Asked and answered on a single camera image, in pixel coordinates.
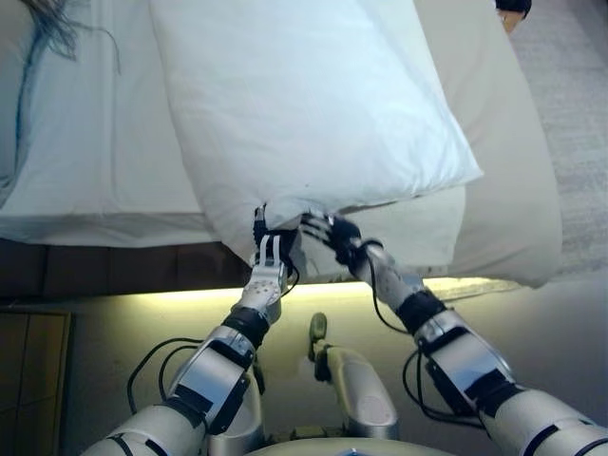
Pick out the wooden nightstand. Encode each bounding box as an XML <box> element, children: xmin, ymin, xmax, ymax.
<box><xmin>0</xmin><ymin>308</ymin><xmax>73</xmax><ymax>431</ymax></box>

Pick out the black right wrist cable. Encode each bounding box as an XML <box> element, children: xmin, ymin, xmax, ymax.
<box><xmin>353</xmin><ymin>239</ymin><xmax>488</xmax><ymax>428</ymax></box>

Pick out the silver right robot leg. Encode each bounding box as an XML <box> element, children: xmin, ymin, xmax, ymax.
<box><xmin>313</xmin><ymin>341</ymin><xmax>400</xmax><ymax>443</ymax></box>

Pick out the dark right robot foot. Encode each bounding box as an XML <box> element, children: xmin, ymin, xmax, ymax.
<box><xmin>307</xmin><ymin>312</ymin><xmax>330</xmax><ymax>381</ymax></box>

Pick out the large white pillow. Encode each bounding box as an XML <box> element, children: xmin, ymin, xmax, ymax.
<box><xmin>146</xmin><ymin>0</ymin><xmax>486</xmax><ymax>282</ymax></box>

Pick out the silver robot torso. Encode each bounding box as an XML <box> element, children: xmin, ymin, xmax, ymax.
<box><xmin>256</xmin><ymin>439</ymin><xmax>381</xmax><ymax>456</ymax></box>

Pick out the dark wooden furniture piece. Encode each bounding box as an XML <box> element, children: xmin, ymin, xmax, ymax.
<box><xmin>493</xmin><ymin>0</ymin><xmax>534</xmax><ymax>35</ymax></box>

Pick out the brown upholstered bed frame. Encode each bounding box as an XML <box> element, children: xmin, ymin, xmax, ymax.
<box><xmin>0</xmin><ymin>237</ymin><xmax>260</xmax><ymax>301</ymax></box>

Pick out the fringed woven cushion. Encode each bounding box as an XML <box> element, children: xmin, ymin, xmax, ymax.
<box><xmin>18</xmin><ymin>0</ymin><xmax>124</xmax><ymax>75</ymax></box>

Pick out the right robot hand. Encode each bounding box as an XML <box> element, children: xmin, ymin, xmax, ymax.
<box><xmin>298</xmin><ymin>213</ymin><xmax>370</xmax><ymax>267</ymax></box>

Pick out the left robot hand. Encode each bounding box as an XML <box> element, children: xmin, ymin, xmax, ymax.
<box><xmin>249</xmin><ymin>203</ymin><xmax>303</xmax><ymax>271</ymax></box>

